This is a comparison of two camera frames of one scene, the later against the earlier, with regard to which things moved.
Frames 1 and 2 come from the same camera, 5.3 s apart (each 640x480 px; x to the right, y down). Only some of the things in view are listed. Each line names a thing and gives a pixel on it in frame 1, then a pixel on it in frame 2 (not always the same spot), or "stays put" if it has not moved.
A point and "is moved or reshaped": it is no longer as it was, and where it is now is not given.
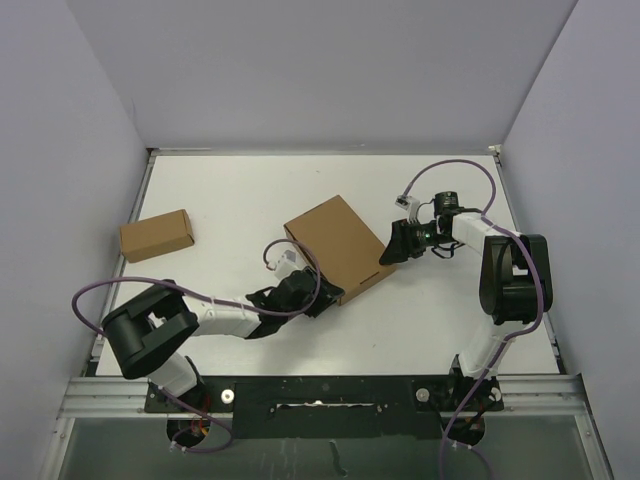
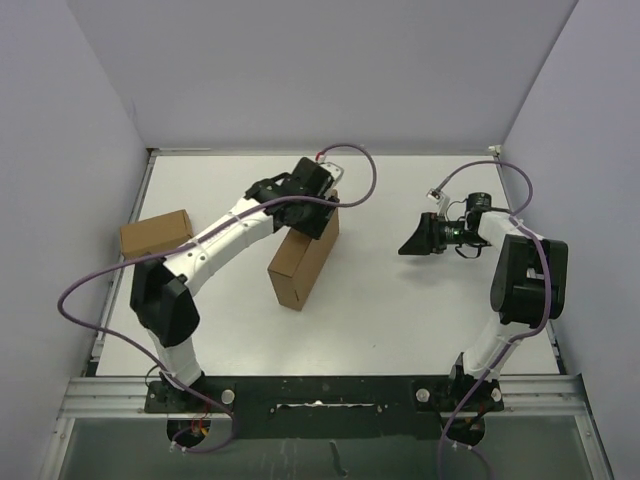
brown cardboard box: [346, 251] is moved or reshaped
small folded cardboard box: [156, 235] stays put
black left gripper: [316, 276] to [313, 225]
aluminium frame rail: [555, 399] stays put
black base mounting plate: [338, 407] stays put
